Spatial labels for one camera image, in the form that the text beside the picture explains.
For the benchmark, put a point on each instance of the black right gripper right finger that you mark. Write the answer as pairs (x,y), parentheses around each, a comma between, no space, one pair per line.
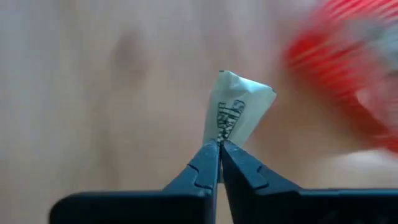
(280,205)

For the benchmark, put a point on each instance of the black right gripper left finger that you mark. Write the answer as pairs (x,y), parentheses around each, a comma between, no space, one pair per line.
(186,205)

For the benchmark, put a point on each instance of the white green sweetener packet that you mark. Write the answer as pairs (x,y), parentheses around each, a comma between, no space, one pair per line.
(245,93)

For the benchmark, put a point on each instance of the red plastic slotted basket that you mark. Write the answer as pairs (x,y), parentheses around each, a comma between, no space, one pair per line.
(326,62)

